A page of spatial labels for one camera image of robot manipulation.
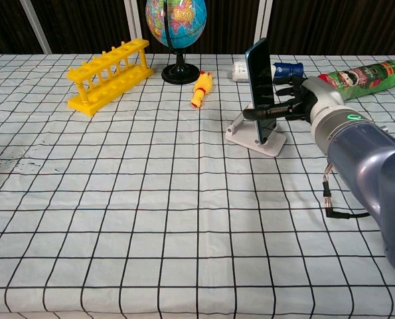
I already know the white folding phone stand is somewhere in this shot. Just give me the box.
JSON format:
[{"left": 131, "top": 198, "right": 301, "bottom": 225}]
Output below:
[{"left": 225, "top": 111, "right": 287, "bottom": 158}]

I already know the yellow rubber chicken toy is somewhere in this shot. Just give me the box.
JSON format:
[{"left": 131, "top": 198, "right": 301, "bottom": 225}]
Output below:
[{"left": 190, "top": 70, "right": 214, "bottom": 109}]

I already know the white black grid tablecloth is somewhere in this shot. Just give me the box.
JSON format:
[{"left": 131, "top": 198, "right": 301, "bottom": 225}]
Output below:
[{"left": 0, "top": 53, "right": 395, "bottom": 319}]

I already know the white bottle with blue cap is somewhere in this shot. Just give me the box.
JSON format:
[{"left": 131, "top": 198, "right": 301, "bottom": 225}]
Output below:
[{"left": 231, "top": 60, "right": 304, "bottom": 84}]

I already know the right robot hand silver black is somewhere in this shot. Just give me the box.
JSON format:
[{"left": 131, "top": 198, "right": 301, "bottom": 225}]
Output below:
[{"left": 242, "top": 76, "right": 346, "bottom": 122}]

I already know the green chips can red lid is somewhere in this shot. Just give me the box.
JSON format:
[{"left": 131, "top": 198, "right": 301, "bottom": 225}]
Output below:
[{"left": 317, "top": 60, "right": 395, "bottom": 102}]

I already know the black smartphone with blue edge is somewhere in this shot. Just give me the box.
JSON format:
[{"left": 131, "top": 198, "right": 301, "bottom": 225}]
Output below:
[{"left": 244, "top": 37, "right": 277, "bottom": 146}]

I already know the yellow plastic test tube rack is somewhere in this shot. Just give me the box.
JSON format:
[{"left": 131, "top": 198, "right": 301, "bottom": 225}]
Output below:
[{"left": 66, "top": 39, "right": 155, "bottom": 117}]

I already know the white frame post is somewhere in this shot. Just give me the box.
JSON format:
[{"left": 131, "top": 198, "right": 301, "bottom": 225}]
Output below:
[
  {"left": 251, "top": 0, "right": 274, "bottom": 56},
  {"left": 123, "top": 0, "right": 143, "bottom": 43},
  {"left": 19, "top": 0, "right": 52, "bottom": 54}
]

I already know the black cable on robot arm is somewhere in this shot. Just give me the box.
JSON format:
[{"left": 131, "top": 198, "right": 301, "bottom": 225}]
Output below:
[{"left": 321, "top": 161, "right": 372, "bottom": 219}]

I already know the small desk globe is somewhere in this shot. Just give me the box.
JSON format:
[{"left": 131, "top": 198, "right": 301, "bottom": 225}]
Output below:
[{"left": 145, "top": 0, "right": 207, "bottom": 84}]

